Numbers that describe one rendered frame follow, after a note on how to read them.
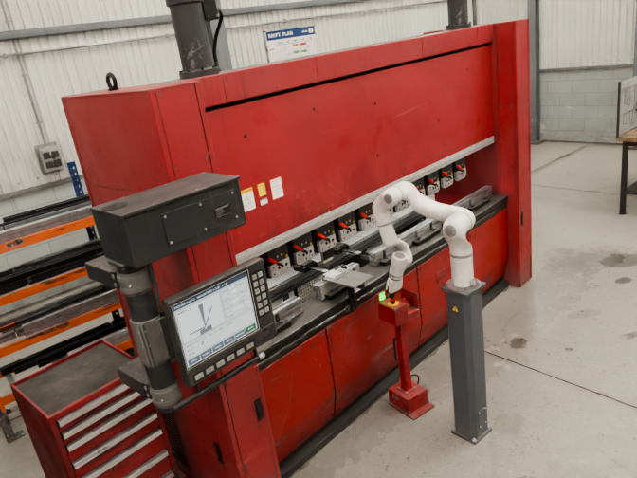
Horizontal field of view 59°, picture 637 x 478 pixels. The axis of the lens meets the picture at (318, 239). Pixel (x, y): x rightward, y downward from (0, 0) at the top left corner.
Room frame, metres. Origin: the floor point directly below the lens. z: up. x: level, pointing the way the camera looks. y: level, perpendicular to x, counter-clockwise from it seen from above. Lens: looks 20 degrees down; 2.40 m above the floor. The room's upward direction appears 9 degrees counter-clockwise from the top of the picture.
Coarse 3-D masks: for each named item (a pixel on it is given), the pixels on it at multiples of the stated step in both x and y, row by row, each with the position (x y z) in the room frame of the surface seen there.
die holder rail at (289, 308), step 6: (288, 300) 3.00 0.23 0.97; (294, 300) 2.99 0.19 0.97; (276, 306) 2.94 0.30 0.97; (282, 306) 2.93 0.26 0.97; (288, 306) 2.94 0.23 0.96; (294, 306) 2.98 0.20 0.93; (276, 312) 2.87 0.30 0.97; (282, 312) 2.91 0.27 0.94; (288, 312) 2.94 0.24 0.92; (294, 312) 2.97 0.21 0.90; (300, 312) 3.00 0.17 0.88; (276, 318) 2.91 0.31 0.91; (282, 318) 2.91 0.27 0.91; (288, 318) 2.94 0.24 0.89
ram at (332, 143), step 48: (480, 48) 4.58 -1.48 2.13; (288, 96) 3.11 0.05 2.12; (336, 96) 3.37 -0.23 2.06; (384, 96) 3.69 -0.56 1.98; (432, 96) 4.08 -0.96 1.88; (480, 96) 4.56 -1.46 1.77; (240, 144) 2.84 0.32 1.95; (288, 144) 3.07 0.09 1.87; (336, 144) 3.33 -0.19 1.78; (384, 144) 3.65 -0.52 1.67; (432, 144) 4.05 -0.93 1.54; (288, 192) 3.03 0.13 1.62; (336, 192) 3.29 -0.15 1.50; (240, 240) 2.76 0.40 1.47; (288, 240) 2.99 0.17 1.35
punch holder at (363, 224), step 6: (366, 204) 3.48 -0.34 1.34; (372, 204) 3.52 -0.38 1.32; (354, 210) 3.45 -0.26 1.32; (360, 210) 3.43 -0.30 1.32; (366, 210) 3.47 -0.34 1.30; (372, 210) 3.51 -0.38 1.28; (360, 216) 3.43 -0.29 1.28; (372, 216) 3.50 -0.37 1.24; (360, 222) 3.42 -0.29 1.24; (366, 222) 3.46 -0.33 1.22; (372, 222) 3.50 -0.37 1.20; (360, 228) 3.43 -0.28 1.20; (366, 228) 3.45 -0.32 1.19
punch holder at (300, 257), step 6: (306, 234) 3.08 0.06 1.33; (294, 240) 3.01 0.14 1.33; (300, 240) 3.05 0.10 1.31; (306, 240) 3.08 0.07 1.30; (288, 246) 3.04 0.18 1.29; (300, 246) 3.04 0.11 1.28; (306, 246) 3.07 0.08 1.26; (312, 246) 3.10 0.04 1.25; (288, 252) 3.05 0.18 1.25; (294, 252) 3.01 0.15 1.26; (300, 252) 3.03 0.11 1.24; (306, 252) 3.08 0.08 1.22; (312, 252) 3.10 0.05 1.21; (294, 258) 3.02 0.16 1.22; (300, 258) 3.03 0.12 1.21; (306, 258) 3.06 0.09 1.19; (294, 264) 3.03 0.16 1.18; (300, 264) 3.02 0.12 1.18
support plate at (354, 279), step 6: (342, 270) 3.25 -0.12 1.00; (348, 270) 3.23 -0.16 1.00; (348, 276) 3.15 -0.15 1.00; (354, 276) 3.13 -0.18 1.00; (360, 276) 3.12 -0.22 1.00; (366, 276) 3.11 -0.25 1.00; (372, 276) 3.10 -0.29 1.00; (330, 282) 3.12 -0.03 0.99; (336, 282) 3.09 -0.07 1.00; (342, 282) 3.08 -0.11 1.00; (348, 282) 3.06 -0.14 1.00; (354, 282) 3.05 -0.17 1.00; (360, 282) 3.04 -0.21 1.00
